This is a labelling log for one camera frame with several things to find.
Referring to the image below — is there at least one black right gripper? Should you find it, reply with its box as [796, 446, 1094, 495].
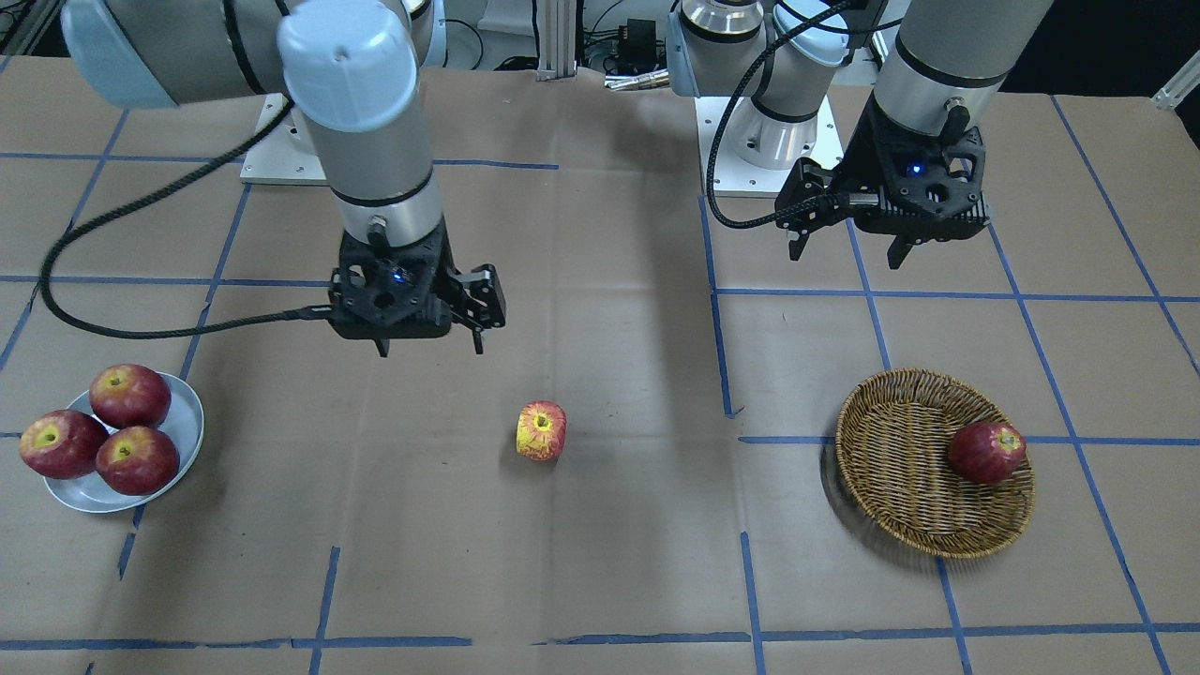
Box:
[328, 225, 508, 358]

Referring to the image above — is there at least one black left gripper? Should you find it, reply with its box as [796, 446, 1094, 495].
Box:
[774, 96, 991, 270]

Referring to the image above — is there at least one red yellow apple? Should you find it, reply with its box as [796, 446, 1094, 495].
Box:
[516, 400, 568, 461]

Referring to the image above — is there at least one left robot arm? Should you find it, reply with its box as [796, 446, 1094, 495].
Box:
[666, 1, 1051, 269]

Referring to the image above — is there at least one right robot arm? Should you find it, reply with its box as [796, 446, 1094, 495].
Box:
[37, 1, 506, 357]

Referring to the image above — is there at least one wicker basket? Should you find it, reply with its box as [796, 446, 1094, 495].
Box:
[834, 368, 1036, 560]

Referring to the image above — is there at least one dark red apple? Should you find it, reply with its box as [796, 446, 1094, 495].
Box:
[947, 422, 1028, 486]

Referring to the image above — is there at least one red apple top plate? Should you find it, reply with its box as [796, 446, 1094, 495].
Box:
[86, 364, 172, 428]

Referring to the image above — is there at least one red apple plate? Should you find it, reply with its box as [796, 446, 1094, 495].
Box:
[19, 410, 109, 480]
[95, 426, 180, 496]
[86, 364, 172, 428]

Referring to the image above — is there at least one red apple front plate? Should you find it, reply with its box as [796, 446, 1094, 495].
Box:
[95, 426, 180, 496]

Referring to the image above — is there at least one white plate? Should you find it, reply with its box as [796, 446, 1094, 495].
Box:
[44, 372, 204, 514]

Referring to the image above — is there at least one black power adapter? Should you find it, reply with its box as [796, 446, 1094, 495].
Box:
[613, 18, 659, 76]

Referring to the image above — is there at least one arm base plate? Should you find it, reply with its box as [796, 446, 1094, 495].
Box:
[240, 110, 328, 187]
[712, 96, 842, 198]

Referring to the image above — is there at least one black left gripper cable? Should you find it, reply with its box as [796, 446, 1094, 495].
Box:
[704, 0, 882, 231]

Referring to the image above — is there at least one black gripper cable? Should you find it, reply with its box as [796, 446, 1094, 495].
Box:
[704, 0, 882, 231]
[38, 98, 334, 340]

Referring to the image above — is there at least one aluminium frame post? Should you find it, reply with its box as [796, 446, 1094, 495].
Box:
[532, 0, 580, 83]

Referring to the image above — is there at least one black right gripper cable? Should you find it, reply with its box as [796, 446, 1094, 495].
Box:
[38, 98, 334, 340]

